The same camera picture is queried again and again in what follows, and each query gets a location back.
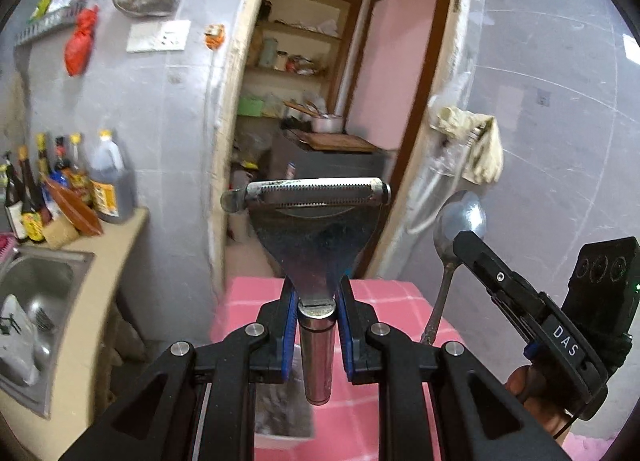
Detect pink door brown frame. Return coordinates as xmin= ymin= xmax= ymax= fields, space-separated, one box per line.
xmin=335 ymin=0 xmax=454 ymax=154

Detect dark bottle yellow label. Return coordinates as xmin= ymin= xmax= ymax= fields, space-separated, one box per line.
xmin=19 ymin=146 xmax=49 ymax=243

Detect yellow capped sauce bottle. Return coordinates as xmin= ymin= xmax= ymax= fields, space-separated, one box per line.
xmin=69 ymin=134 xmax=94 ymax=204
xmin=36 ymin=134 xmax=54 ymax=183

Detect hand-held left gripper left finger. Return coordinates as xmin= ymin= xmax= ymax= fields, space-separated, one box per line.
xmin=60 ymin=278 xmax=296 ymax=461

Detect white plastic container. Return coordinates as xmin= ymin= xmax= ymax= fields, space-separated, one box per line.
xmin=254 ymin=346 xmax=316 ymax=438

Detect grey wall rack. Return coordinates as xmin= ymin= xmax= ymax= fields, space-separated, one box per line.
xmin=12 ymin=1 xmax=89 ymax=48

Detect metal spoon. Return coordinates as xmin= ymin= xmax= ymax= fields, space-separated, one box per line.
xmin=419 ymin=190 xmax=487 ymax=347

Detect cream rubber gloves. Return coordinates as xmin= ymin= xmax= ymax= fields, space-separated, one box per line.
xmin=462 ymin=114 xmax=505 ymax=186

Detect dark bottle white label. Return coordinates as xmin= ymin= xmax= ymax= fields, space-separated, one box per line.
xmin=2 ymin=151 xmax=27 ymax=242

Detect beige kitchen counter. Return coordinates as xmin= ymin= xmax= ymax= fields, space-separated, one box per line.
xmin=0 ymin=206 xmax=151 ymax=447

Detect sauce bottle blue label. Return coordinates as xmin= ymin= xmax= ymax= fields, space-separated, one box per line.
xmin=52 ymin=136 xmax=72 ymax=188

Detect white dish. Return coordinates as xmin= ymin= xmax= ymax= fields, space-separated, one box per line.
xmin=0 ymin=293 xmax=42 ymax=388

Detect metal pot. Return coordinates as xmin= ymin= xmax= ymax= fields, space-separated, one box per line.
xmin=311 ymin=114 xmax=346 ymax=135

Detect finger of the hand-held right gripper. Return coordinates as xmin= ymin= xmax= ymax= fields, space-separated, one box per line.
xmin=451 ymin=230 xmax=551 ymax=338

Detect metal peeler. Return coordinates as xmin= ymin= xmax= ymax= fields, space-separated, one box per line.
xmin=220 ymin=177 xmax=392 ymax=406

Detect wooden shelf unit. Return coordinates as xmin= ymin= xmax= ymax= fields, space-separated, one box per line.
xmin=245 ymin=0 xmax=364 ymax=123

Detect white wall socket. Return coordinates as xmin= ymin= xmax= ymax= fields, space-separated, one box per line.
xmin=159 ymin=20 xmax=192 ymax=51

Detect person's right hand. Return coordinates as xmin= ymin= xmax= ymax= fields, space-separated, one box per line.
xmin=505 ymin=365 xmax=577 ymax=441

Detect pale yellow packet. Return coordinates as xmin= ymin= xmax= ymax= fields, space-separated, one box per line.
xmin=45 ymin=216 xmax=81 ymax=248

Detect pale green canister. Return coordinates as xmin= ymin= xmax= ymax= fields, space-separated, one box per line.
xmin=261 ymin=37 xmax=279 ymax=70

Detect pink checked tablecloth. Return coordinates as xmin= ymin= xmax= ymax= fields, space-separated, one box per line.
xmin=210 ymin=275 xmax=463 ymax=461

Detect cream bundled cloth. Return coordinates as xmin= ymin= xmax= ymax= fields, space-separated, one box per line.
xmin=432 ymin=106 xmax=476 ymax=140

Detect green box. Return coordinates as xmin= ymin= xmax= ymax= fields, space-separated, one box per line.
xmin=237 ymin=97 xmax=266 ymax=118

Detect large soy sauce jug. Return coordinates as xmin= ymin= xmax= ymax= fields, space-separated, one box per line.
xmin=89 ymin=130 xmax=136 ymax=225

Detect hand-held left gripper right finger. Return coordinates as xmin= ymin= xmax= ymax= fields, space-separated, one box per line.
xmin=339 ymin=276 xmax=576 ymax=461

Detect red plastic bag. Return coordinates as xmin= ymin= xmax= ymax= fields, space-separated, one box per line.
xmin=64 ymin=6 xmax=100 ymax=78

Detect metal kitchen sink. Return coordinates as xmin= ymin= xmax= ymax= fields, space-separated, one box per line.
xmin=0 ymin=246 xmax=96 ymax=419

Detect wooden board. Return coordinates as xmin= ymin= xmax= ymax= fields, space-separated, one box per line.
xmin=297 ymin=134 xmax=382 ymax=155

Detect pale door frame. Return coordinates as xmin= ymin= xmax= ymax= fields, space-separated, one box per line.
xmin=205 ymin=0 xmax=474 ymax=294

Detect brown snack packet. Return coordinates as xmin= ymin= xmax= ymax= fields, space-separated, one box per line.
xmin=42 ymin=177 xmax=104 ymax=237

